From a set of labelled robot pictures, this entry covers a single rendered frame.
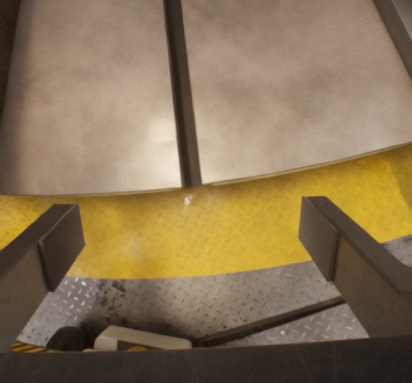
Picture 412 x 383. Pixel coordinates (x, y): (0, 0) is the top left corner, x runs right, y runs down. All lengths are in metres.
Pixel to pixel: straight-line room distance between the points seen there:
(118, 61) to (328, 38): 0.48
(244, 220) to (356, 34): 0.57
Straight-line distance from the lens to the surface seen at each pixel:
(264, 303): 0.98
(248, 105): 0.66
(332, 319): 1.03
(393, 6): 0.78
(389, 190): 1.05
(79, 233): 0.17
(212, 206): 0.93
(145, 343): 0.92
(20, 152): 0.80
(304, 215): 0.16
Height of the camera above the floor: 0.93
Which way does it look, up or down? 82 degrees down
